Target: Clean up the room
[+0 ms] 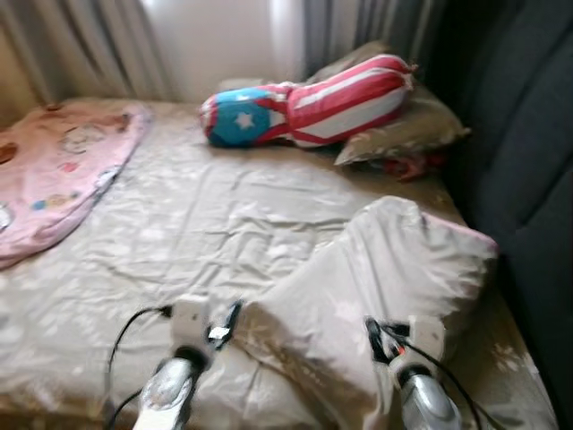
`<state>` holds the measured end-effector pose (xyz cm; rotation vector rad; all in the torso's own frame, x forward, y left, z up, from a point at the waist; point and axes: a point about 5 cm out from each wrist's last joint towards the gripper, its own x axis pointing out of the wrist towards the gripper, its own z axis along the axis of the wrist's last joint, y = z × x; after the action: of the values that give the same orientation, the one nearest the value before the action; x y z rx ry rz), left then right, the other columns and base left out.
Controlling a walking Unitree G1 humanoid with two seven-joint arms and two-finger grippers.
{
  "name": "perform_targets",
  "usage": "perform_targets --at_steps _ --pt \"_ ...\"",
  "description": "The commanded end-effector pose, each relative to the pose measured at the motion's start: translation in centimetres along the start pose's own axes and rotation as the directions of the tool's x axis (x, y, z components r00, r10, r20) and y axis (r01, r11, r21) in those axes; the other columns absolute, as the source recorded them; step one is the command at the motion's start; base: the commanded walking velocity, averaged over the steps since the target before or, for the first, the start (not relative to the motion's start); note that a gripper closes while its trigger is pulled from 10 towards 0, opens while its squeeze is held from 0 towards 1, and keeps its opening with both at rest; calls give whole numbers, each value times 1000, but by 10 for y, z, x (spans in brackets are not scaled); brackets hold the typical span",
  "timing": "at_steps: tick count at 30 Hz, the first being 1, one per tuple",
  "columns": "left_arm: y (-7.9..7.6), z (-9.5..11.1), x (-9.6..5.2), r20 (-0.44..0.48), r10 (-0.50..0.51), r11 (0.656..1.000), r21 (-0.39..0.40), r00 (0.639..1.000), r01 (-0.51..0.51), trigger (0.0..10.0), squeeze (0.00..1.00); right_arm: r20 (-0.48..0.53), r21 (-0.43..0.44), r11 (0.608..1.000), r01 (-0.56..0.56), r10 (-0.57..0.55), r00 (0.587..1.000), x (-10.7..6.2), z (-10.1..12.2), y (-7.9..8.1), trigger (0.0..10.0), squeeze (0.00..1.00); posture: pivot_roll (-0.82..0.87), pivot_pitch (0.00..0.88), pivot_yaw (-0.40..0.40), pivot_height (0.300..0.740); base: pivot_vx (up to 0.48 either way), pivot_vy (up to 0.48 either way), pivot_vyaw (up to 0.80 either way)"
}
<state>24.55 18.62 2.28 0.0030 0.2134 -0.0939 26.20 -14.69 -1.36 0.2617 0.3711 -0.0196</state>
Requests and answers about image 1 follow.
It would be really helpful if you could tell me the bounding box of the beige floral pillow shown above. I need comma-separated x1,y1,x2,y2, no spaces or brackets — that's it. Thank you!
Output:
228,195,499,430

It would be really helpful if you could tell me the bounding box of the pink cartoon blanket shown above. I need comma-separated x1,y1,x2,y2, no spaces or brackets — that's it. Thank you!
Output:
0,100,153,270

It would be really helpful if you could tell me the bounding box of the red crumpled cloth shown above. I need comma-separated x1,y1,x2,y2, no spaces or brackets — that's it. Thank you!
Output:
385,150,447,183

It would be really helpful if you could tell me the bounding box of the grey brown pillow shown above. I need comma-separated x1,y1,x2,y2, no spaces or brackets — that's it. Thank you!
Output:
309,40,471,167

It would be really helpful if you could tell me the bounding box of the star striped bolster pillow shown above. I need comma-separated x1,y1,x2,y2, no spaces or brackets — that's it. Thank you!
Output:
199,54,417,150

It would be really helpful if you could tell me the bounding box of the dark grey upholstered sofa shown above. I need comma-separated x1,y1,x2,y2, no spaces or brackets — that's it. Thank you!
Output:
430,0,573,430

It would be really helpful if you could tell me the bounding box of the pale sheer curtain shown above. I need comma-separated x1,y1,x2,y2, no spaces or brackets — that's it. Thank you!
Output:
304,0,449,82

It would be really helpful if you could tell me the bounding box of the grey pleated curtain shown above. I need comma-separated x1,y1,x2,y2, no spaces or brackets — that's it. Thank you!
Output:
0,0,171,104

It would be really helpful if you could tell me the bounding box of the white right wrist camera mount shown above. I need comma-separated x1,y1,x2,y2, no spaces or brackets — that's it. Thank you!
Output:
407,315,447,359

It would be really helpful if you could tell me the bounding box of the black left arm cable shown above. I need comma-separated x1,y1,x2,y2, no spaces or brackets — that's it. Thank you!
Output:
103,305,173,430

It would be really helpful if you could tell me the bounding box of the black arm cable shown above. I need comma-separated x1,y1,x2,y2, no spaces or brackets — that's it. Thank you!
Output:
103,305,173,430
381,327,489,430

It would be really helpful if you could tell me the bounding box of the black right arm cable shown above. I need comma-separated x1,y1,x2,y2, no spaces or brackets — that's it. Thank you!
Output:
381,327,489,430

